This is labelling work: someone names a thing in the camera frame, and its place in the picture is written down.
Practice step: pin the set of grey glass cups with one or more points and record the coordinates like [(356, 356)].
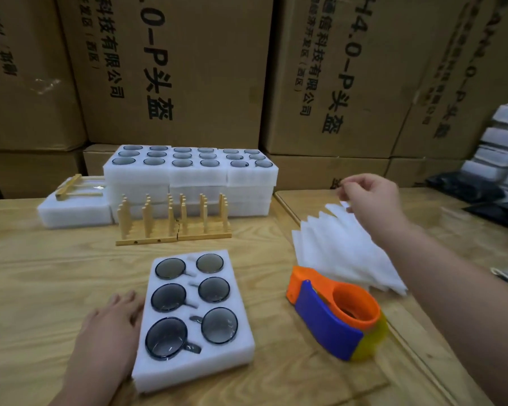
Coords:
[(165, 338)]

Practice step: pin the wooden peg rack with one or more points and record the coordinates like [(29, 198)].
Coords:
[(68, 187)]

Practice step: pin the person's right forearm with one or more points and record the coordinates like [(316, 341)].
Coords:
[(466, 308)]

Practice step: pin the row of wooden peg racks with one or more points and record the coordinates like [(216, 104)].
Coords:
[(144, 240)]

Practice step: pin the pile of white foam sheets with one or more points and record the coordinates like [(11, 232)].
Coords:
[(347, 249)]

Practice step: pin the stack of brown cardboard boxes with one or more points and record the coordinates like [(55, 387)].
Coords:
[(178, 63)]

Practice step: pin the person's left hand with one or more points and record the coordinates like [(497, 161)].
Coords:
[(101, 351)]

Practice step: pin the black plastic bag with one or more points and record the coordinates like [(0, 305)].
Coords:
[(457, 186), (499, 215)]

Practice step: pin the stack of white foam trays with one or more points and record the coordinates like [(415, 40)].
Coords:
[(135, 177)]

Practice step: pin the person's right hand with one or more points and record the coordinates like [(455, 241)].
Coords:
[(377, 207)]

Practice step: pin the orange and blue tape dispenser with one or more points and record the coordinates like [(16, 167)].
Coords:
[(326, 321)]

